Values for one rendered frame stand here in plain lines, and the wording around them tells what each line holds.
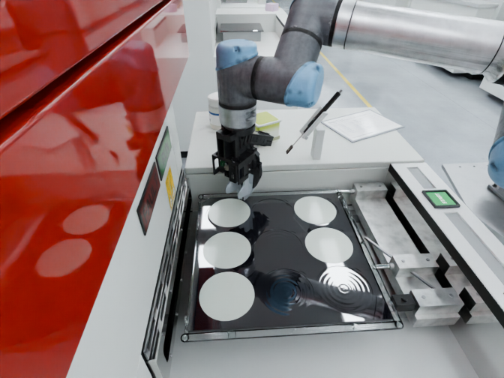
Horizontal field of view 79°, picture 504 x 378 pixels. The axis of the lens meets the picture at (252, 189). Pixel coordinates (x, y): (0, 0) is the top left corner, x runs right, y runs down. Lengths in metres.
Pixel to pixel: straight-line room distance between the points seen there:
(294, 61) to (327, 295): 0.41
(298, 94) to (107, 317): 0.41
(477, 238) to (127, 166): 0.64
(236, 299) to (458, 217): 0.48
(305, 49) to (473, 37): 0.25
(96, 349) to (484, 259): 0.62
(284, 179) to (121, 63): 0.60
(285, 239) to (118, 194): 0.49
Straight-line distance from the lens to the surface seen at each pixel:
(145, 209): 0.46
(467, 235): 0.73
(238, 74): 0.56
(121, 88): 0.26
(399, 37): 0.59
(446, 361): 0.71
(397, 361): 0.67
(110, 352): 0.38
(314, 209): 0.75
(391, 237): 0.77
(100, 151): 0.21
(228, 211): 0.73
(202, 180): 0.80
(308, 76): 0.52
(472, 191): 1.14
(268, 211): 0.74
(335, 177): 0.84
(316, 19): 0.59
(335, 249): 0.67
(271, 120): 0.84
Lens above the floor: 1.39
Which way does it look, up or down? 38 degrees down
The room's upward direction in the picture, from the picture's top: straight up
